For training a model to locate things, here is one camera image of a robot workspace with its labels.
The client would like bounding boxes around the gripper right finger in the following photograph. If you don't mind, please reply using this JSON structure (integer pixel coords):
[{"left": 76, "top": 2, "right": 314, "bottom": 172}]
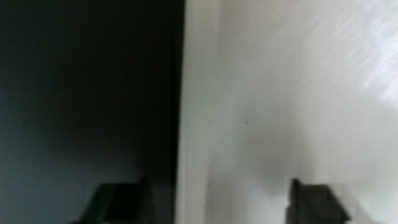
[{"left": 286, "top": 179, "right": 352, "bottom": 224}]

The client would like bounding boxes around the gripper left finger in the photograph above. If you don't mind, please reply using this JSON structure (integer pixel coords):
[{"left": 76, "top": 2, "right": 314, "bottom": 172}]
[{"left": 73, "top": 179, "right": 151, "bottom": 224}]

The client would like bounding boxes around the white square tabletop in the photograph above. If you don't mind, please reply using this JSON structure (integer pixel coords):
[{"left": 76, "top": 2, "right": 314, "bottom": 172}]
[{"left": 176, "top": 0, "right": 398, "bottom": 224}]

